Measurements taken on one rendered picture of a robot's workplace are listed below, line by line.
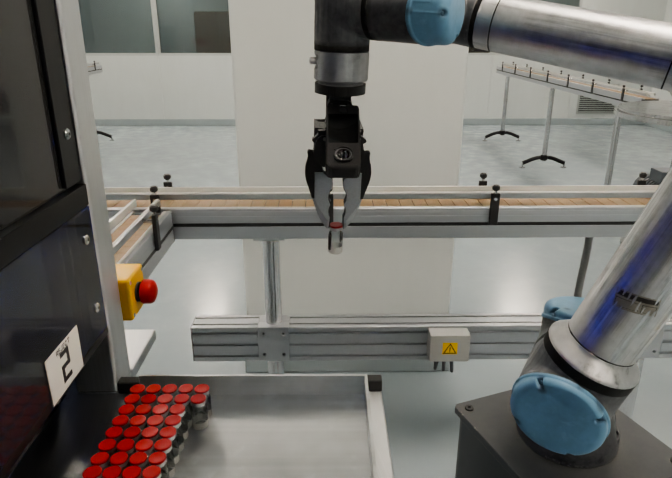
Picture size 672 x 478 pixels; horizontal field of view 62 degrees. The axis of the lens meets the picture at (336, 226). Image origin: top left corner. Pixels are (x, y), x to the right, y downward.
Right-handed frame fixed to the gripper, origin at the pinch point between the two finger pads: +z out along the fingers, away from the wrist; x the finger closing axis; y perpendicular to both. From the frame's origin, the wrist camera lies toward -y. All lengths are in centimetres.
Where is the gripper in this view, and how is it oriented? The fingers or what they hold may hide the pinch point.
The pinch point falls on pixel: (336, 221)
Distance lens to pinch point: 84.1
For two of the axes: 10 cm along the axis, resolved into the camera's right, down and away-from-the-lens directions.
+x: -10.0, -0.1, -0.5
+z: -0.3, 9.2, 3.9
